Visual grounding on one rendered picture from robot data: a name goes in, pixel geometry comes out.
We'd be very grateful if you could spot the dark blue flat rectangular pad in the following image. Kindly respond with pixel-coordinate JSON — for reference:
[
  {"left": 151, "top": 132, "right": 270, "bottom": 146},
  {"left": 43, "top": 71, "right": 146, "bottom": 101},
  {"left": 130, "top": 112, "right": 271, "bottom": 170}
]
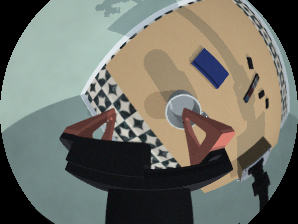
[{"left": 191, "top": 48, "right": 229, "bottom": 89}]

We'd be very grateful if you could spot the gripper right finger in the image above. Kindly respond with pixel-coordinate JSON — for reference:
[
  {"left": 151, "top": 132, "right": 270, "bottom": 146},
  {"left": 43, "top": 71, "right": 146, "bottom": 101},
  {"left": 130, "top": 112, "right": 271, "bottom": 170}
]
[{"left": 182, "top": 108, "right": 235, "bottom": 165}]

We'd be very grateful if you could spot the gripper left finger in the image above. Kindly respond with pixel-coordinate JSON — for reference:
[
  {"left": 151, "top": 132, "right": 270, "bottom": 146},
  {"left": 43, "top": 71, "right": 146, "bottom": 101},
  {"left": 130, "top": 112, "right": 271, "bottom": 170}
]
[{"left": 64, "top": 108, "right": 116, "bottom": 140}]

